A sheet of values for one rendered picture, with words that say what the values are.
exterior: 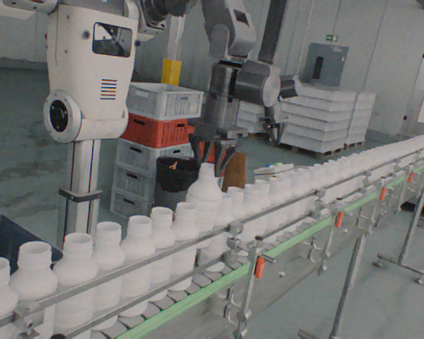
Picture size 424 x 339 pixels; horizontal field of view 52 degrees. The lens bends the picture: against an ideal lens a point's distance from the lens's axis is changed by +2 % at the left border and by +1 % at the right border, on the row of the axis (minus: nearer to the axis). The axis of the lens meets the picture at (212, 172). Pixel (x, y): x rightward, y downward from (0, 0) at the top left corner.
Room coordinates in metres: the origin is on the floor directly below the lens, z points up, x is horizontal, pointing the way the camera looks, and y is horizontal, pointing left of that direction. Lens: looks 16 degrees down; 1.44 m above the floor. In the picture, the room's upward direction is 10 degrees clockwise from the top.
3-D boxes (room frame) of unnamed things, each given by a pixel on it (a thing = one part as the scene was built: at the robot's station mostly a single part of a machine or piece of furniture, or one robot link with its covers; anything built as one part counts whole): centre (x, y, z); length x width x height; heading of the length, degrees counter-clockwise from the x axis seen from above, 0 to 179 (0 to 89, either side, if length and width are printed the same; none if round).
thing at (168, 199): (3.02, 0.20, 0.32); 0.45 x 0.45 x 0.64
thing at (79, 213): (1.34, 0.42, 0.74); 0.11 x 0.11 x 0.40; 56
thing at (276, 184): (1.03, -0.16, 1.08); 0.06 x 0.06 x 0.17
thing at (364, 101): (9.31, -2.47, 0.59); 1.25 x 1.03 x 1.17; 147
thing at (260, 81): (0.77, -0.03, 1.43); 0.12 x 0.09 x 0.12; 56
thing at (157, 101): (3.54, 0.50, 1.00); 0.61 x 0.41 x 0.22; 153
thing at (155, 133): (3.55, 0.50, 0.78); 0.61 x 0.41 x 0.22; 153
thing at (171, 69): (11.14, 1.48, 0.55); 0.40 x 0.40 x 1.10; 56
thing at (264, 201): (0.99, -0.12, 1.08); 0.06 x 0.06 x 0.17
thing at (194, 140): (0.79, 0.01, 1.26); 0.07 x 0.07 x 0.09; 56
